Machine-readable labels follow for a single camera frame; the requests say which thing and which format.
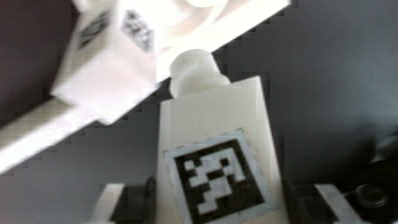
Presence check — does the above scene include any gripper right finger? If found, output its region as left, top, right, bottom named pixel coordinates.
left=283, top=179, right=398, bottom=224

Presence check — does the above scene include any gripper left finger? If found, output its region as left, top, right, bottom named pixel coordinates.
left=82, top=177, right=157, bottom=224

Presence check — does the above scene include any white stool leg front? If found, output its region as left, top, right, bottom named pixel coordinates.
left=155, top=49, right=290, bottom=224

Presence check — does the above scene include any white round stool seat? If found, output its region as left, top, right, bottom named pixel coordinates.
left=72, top=0, right=249, bottom=47

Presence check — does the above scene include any white front barrier wall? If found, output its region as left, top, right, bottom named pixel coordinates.
left=0, top=0, right=292, bottom=174

